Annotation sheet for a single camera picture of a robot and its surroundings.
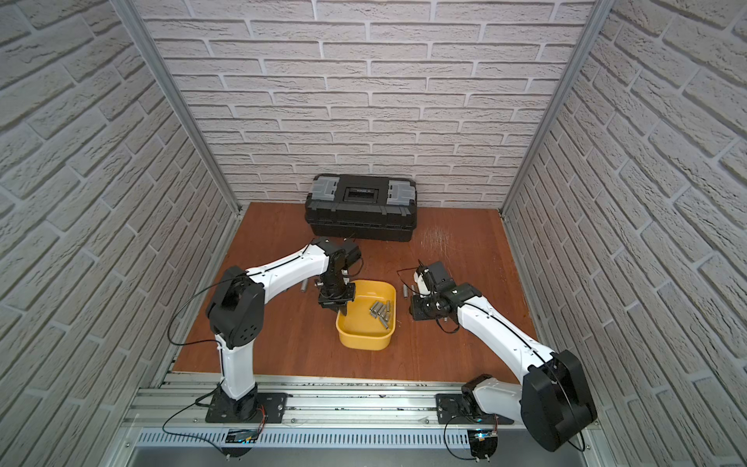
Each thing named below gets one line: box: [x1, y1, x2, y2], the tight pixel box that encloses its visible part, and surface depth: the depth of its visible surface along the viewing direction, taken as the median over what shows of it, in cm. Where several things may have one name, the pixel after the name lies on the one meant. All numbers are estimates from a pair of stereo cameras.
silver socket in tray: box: [368, 300, 391, 330], surface depth 89 cm
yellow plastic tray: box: [335, 279, 397, 352], surface depth 87 cm
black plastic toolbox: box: [305, 173, 419, 242], surface depth 102 cm
